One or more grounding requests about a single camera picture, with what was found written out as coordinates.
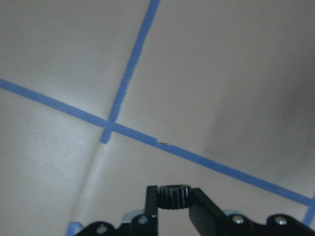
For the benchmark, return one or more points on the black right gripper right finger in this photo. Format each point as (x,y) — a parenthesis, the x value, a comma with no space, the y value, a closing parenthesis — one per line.
(206,216)

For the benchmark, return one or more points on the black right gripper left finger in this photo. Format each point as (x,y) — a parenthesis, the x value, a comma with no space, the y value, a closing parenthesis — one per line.
(151,211)

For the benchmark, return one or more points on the black bearing gear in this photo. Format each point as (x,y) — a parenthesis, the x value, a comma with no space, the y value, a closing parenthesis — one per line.
(174,197)

